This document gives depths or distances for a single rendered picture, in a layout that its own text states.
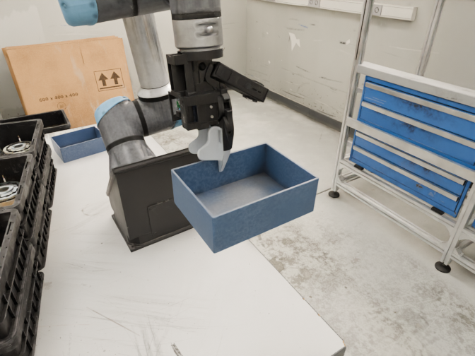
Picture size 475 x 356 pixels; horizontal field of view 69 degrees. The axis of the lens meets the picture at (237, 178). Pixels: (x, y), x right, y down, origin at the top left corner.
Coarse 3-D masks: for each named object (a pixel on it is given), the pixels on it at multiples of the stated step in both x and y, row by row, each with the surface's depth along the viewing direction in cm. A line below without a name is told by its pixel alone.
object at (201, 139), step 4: (212, 124) 61; (216, 124) 61; (200, 132) 61; (204, 132) 61; (200, 136) 61; (204, 136) 62; (196, 140) 61; (200, 140) 61; (204, 140) 62; (192, 144) 61; (196, 144) 61; (200, 144) 62; (204, 144) 62; (192, 148) 61; (196, 148) 62; (192, 152) 62; (196, 152) 62
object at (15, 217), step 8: (16, 216) 80; (8, 224) 78; (16, 224) 79; (8, 232) 75; (16, 232) 78; (8, 240) 73; (8, 248) 71; (0, 256) 69; (8, 256) 71; (0, 264) 67; (8, 264) 70; (0, 272) 66; (0, 280) 64; (0, 288) 63; (0, 296) 63; (0, 304) 62
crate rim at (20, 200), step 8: (0, 160) 103; (32, 160) 104; (24, 168) 99; (32, 168) 102; (24, 176) 95; (24, 184) 91; (24, 192) 90; (16, 200) 85; (24, 200) 88; (0, 208) 83; (8, 208) 83; (16, 208) 84
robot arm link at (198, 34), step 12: (180, 24) 49; (192, 24) 49; (204, 24) 49; (216, 24) 50; (180, 36) 50; (192, 36) 49; (204, 36) 50; (216, 36) 51; (180, 48) 51; (192, 48) 50; (204, 48) 51; (216, 48) 52
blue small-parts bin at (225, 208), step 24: (264, 144) 67; (192, 168) 60; (216, 168) 63; (240, 168) 66; (264, 168) 70; (288, 168) 62; (192, 192) 53; (216, 192) 64; (240, 192) 64; (264, 192) 64; (288, 192) 54; (312, 192) 57; (192, 216) 55; (216, 216) 48; (240, 216) 50; (264, 216) 53; (288, 216) 57; (216, 240) 50; (240, 240) 53
